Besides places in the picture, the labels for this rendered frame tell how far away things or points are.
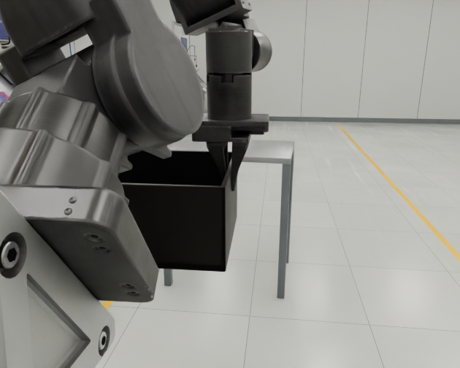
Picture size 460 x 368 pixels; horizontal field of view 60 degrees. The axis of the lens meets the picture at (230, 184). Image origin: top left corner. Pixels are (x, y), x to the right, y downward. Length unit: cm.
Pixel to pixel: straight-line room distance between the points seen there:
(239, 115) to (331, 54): 835
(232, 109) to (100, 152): 30
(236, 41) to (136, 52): 26
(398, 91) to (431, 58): 85
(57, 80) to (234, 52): 29
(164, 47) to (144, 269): 14
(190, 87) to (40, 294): 16
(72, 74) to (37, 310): 12
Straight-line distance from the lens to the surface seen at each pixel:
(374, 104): 903
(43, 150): 19
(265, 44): 57
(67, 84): 24
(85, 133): 21
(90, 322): 23
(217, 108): 50
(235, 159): 51
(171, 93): 26
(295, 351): 199
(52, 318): 20
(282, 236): 214
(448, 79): 941
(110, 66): 24
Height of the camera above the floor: 126
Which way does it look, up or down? 17 degrees down
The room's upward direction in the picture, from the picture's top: straight up
